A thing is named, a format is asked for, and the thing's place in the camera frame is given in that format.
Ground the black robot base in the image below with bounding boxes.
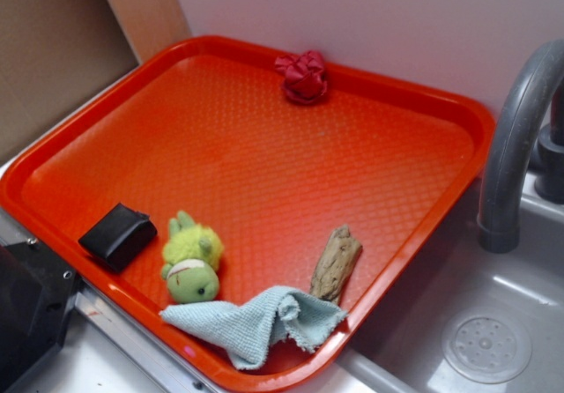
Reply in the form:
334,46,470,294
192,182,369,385
1,238,79,392

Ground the light blue cloth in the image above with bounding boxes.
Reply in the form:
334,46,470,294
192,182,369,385
160,286,347,370

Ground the orange plastic tray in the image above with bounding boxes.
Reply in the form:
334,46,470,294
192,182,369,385
1,37,494,392

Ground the brown wood piece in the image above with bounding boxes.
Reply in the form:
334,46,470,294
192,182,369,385
309,225,363,305

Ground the red fabric ball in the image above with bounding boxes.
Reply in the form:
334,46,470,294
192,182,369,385
274,50,328,105

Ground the green plush toy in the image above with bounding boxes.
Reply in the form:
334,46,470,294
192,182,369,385
160,211,224,304

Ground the black folded pouch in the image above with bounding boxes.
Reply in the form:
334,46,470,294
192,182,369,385
78,204,158,273

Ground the grey toy sink basin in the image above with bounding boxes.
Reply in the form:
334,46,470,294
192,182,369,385
338,167,564,393

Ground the grey sink faucet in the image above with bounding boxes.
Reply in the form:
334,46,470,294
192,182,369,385
477,40,563,253

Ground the brown cardboard panel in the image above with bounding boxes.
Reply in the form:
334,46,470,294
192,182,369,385
1,0,191,163

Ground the sink drain strainer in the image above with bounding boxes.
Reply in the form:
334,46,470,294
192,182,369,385
441,308,532,384

